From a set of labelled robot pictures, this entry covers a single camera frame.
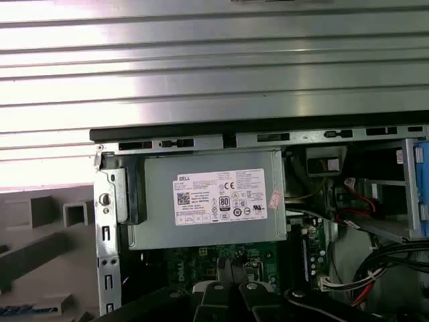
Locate RAM stick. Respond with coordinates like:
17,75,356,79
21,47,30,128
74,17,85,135
302,234,312,286
0,303,36,315

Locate grey parts rack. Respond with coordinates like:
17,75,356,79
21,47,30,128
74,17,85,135
0,182,101,322

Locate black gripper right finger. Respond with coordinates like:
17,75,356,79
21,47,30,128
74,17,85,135
233,257,389,322

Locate yellow wires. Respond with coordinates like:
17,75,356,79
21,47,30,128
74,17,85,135
288,159,328,202

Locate black PC case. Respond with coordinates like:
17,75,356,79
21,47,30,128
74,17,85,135
88,122,429,322

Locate black RAM slot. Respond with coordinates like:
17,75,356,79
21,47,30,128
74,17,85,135
288,223,298,289
295,223,304,289

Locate grey power supply unit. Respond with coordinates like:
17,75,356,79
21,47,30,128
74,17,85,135
115,149,288,251

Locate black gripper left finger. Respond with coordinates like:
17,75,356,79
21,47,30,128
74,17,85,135
99,257,235,322

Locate CPU socket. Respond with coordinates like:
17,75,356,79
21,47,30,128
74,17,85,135
243,260,269,284

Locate blue plastic drive latch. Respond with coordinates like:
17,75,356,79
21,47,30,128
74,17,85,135
412,143,429,235

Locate black cable bundle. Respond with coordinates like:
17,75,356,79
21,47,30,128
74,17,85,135
348,241,429,309

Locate metal drive cage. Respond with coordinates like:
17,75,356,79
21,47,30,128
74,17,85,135
348,137,429,242

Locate green motherboard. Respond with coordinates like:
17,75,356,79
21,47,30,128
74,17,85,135
129,214,331,303

